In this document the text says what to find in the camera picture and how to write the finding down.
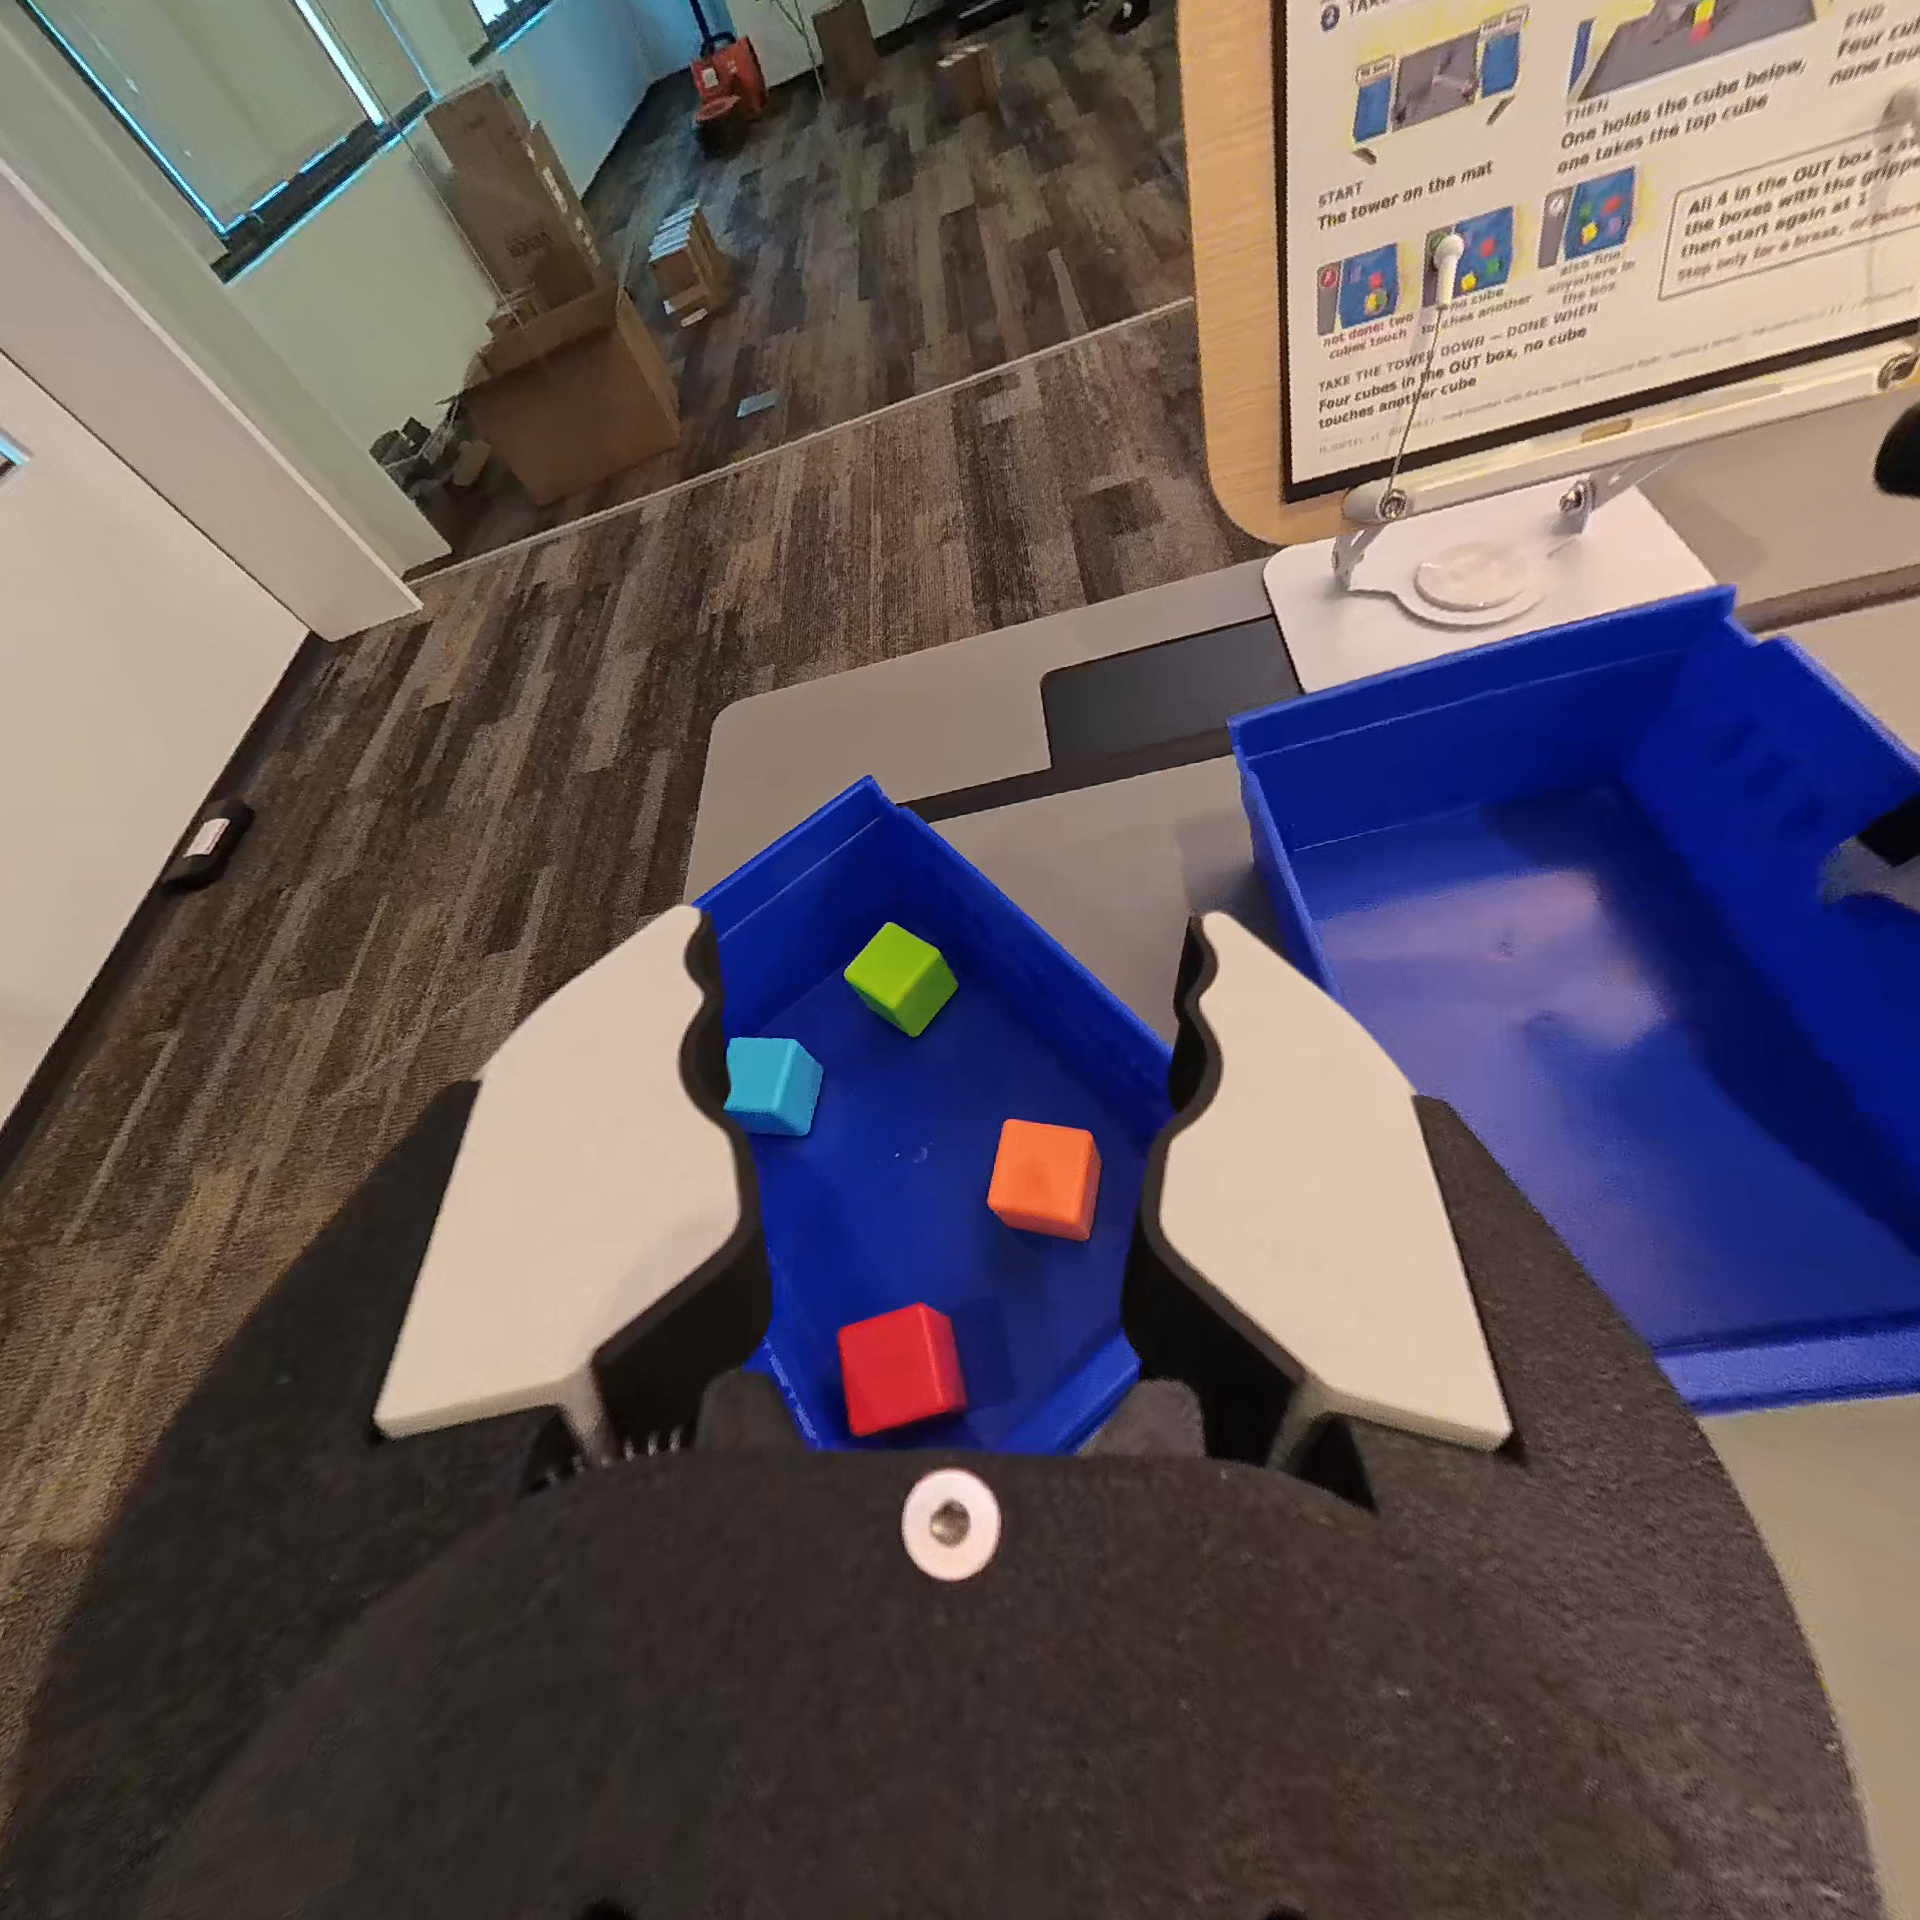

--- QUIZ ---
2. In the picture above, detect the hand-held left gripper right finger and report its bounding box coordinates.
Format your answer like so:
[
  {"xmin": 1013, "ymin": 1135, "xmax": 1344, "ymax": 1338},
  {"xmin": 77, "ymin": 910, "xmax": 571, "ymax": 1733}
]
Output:
[{"xmin": 1123, "ymin": 910, "xmax": 1514, "ymax": 1466}]

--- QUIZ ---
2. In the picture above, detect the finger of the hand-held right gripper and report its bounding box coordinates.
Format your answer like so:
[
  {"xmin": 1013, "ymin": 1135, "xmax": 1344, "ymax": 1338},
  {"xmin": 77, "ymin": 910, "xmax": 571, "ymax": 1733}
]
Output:
[{"xmin": 1818, "ymin": 796, "xmax": 1920, "ymax": 910}]

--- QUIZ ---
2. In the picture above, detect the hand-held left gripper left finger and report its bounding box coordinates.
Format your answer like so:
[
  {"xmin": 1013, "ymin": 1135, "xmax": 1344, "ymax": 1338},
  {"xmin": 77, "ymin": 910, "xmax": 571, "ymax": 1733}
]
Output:
[{"xmin": 372, "ymin": 903, "xmax": 770, "ymax": 1466}]

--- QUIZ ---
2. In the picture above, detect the light blue cube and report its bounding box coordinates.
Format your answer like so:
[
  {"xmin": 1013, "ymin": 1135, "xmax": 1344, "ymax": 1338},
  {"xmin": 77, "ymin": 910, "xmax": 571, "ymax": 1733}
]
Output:
[{"xmin": 723, "ymin": 1035, "xmax": 826, "ymax": 1135}]

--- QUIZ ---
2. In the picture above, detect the orange cube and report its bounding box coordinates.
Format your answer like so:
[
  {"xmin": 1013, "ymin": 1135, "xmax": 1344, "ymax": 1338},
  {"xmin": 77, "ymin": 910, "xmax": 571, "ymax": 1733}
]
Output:
[{"xmin": 988, "ymin": 1117, "xmax": 1103, "ymax": 1244}]

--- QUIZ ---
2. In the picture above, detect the blue plastic bin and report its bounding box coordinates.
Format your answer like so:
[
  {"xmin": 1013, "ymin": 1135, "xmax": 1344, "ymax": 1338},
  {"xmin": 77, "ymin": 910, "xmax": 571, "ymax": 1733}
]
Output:
[
  {"xmin": 694, "ymin": 775, "xmax": 1179, "ymax": 1455},
  {"xmin": 1228, "ymin": 586, "xmax": 1920, "ymax": 1414}
]

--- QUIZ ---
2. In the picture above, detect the red cube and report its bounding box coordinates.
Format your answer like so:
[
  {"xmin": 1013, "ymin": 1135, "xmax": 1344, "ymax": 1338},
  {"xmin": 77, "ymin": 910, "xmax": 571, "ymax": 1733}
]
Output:
[{"xmin": 835, "ymin": 1302, "xmax": 968, "ymax": 1439}]

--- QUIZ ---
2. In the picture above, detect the green cube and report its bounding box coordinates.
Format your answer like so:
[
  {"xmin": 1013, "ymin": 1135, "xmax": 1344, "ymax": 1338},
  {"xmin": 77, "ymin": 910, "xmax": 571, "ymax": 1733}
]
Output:
[{"xmin": 843, "ymin": 920, "xmax": 959, "ymax": 1039}]

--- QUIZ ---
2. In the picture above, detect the black floor object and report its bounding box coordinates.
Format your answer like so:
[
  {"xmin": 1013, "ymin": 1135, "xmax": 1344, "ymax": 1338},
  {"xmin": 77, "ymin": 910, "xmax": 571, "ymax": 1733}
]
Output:
[{"xmin": 163, "ymin": 799, "xmax": 255, "ymax": 890}]

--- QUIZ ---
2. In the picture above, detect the dark rectangular table pad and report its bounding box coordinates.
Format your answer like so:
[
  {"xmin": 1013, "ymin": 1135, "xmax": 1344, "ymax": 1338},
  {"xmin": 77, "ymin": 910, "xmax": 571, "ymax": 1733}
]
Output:
[{"xmin": 1040, "ymin": 614, "xmax": 1298, "ymax": 782}]

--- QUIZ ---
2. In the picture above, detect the white document stand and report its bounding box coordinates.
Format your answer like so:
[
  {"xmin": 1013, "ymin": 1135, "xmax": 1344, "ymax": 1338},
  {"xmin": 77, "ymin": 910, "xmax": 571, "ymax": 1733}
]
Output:
[{"xmin": 1264, "ymin": 88, "xmax": 1920, "ymax": 695}]

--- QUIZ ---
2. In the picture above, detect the pile of cardboard boxes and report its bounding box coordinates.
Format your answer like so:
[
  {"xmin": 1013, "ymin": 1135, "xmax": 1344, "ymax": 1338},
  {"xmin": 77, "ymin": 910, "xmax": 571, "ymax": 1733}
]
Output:
[{"xmin": 368, "ymin": 76, "xmax": 735, "ymax": 511}]

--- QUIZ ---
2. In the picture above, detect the large window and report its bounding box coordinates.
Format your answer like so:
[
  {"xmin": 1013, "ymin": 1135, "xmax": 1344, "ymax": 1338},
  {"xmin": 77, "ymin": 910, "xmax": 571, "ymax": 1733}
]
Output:
[{"xmin": 23, "ymin": 0, "xmax": 437, "ymax": 279}]

